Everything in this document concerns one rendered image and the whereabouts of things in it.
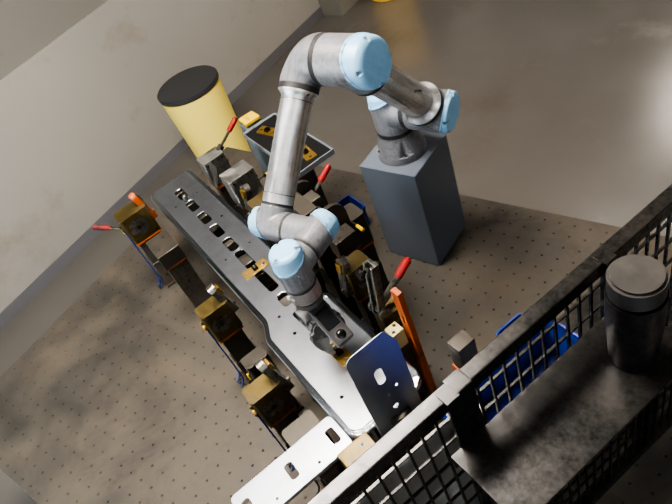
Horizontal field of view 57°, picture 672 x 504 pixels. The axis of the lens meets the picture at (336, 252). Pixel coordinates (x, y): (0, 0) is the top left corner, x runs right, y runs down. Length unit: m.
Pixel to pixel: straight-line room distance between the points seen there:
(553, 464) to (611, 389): 0.14
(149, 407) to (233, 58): 3.25
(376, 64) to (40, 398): 1.72
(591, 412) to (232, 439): 1.26
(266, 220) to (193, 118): 2.48
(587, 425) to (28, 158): 3.57
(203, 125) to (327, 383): 2.59
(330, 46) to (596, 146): 2.36
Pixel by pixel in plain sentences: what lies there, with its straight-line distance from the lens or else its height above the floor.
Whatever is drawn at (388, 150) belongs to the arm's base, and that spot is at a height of 1.15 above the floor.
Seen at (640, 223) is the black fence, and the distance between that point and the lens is 0.99.
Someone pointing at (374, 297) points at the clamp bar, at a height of 1.10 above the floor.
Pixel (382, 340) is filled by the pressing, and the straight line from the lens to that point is 1.19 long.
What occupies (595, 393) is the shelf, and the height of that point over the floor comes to 1.43.
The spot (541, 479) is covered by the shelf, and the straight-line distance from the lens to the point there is 0.90.
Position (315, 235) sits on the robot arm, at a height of 1.36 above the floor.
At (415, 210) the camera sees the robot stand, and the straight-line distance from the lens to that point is 1.95.
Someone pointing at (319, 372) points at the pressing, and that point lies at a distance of 1.59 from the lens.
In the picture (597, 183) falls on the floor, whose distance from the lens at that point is 3.35.
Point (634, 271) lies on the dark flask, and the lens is 0.85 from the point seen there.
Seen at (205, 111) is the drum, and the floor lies 0.51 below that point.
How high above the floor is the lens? 2.26
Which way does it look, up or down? 43 degrees down
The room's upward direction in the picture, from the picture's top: 24 degrees counter-clockwise
